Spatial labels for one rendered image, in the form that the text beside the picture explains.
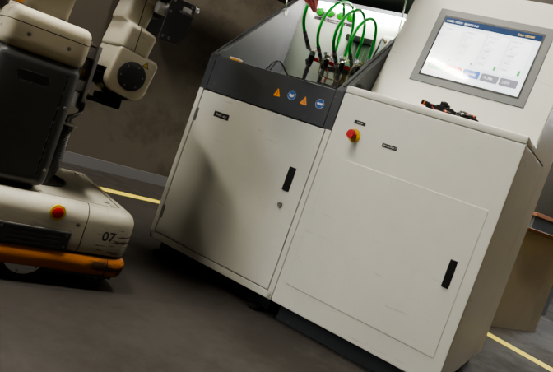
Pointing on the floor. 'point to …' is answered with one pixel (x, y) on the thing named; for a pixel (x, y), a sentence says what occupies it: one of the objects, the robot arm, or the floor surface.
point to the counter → (527, 284)
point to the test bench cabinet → (213, 270)
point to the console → (415, 207)
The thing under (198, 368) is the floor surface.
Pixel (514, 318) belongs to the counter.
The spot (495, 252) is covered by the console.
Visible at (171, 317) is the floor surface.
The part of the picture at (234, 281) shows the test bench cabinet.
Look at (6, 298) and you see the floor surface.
